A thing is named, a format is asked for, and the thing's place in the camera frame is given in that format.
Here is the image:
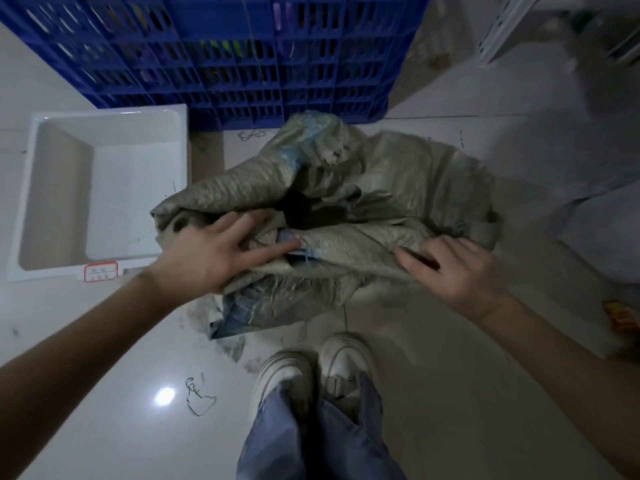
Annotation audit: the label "blue jeans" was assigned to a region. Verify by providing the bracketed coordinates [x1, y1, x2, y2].
[236, 373, 407, 480]

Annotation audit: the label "loose thread tangle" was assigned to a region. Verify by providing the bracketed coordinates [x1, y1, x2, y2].
[185, 374, 218, 417]

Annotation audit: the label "grey woven sack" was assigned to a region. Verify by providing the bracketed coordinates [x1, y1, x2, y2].
[151, 111, 503, 340]

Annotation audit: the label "white plastic tray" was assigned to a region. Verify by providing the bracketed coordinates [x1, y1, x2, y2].
[7, 105, 189, 283]

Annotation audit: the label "person's right forearm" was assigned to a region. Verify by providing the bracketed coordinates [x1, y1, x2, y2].
[475, 294, 640, 480]

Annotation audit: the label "person's left hand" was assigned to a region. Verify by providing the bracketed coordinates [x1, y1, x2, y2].
[148, 209, 303, 305]

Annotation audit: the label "white left shoe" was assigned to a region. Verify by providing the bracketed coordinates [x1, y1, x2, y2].
[248, 351, 316, 425]

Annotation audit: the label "red bordered label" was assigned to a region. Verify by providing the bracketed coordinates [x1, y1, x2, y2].
[84, 262, 119, 283]

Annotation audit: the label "person's right hand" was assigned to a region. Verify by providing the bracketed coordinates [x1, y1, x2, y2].
[394, 235, 512, 323]

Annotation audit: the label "blue plastic crate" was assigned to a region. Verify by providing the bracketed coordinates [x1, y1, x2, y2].
[0, 0, 432, 131]

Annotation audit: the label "white metal shelf frame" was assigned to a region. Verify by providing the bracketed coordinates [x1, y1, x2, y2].
[476, 0, 543, 66]

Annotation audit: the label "orange snack packet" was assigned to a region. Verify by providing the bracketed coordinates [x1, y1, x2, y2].
[603, 300, 640, 333]

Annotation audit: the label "white right shoe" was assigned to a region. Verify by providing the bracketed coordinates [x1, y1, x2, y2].
[318, 333, 376, 399]

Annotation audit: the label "person's left forearm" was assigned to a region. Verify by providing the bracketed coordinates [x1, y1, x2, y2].
[0, 272, 173, 480]

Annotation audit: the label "white shoe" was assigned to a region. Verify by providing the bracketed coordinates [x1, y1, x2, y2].
[318, 333, 376, 399]
[248, 351, 316, 425]

